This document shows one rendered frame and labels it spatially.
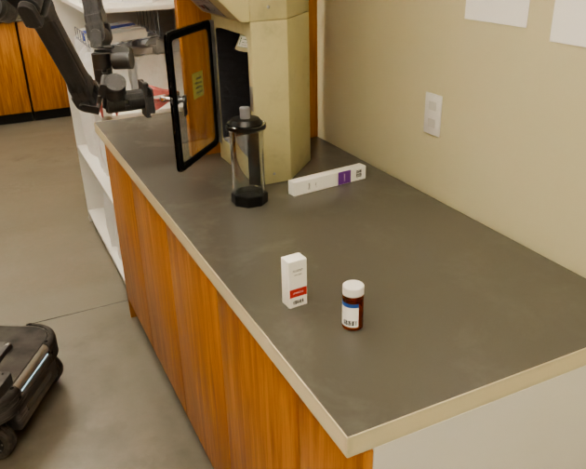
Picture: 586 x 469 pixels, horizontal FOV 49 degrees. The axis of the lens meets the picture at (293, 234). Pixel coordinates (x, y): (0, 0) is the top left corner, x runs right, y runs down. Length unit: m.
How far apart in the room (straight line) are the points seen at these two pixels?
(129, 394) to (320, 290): 1.45
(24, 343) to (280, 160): 1.27
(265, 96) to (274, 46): 0.14
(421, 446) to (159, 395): 1.66
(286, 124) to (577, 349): 1.05
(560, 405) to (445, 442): 0.27
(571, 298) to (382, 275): 0.39
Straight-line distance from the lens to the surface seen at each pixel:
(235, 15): 1.81
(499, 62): 1.66
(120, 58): 2.14
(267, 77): 1.87
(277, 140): 1.92
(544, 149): 1.57
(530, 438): 1.32
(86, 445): 2.51
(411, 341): 1.22
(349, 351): 1.19
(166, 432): 2.48
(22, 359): 2.58
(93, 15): 2.18
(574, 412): 1.37
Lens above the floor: 1.63
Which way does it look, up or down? 25 degrees down
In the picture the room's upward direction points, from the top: 1 degrees counter-clockwise
